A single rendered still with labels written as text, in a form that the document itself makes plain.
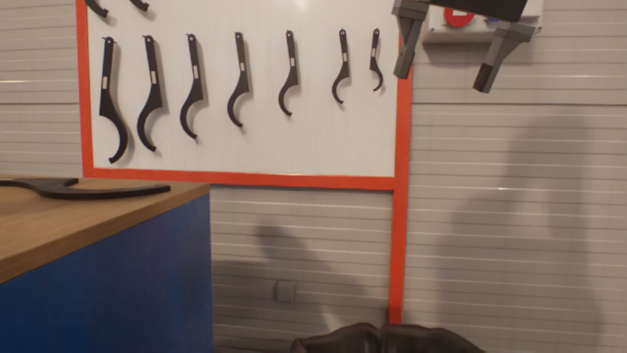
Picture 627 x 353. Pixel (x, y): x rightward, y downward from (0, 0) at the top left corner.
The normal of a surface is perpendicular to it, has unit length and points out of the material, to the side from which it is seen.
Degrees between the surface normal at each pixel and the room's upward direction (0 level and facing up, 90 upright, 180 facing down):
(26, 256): 90
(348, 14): 90
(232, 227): 90
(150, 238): 90
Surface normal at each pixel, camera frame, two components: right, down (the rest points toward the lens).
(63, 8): -0.12, 0.08
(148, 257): 0.99, 0.03
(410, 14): 0.07, 0.48
